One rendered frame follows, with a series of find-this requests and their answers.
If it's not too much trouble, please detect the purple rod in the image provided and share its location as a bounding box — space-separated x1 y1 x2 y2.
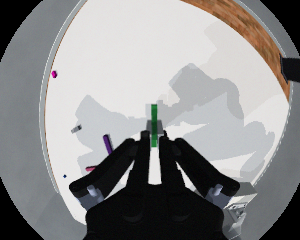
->
103 135 113 154

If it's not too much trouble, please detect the pink rod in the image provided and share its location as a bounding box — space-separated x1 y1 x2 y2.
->
85 165 98 171

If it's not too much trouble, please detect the green rod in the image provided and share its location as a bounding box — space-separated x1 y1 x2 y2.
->
151 104 157 147

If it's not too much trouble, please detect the small magenta block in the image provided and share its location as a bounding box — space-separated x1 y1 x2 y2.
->
51 71 57 78

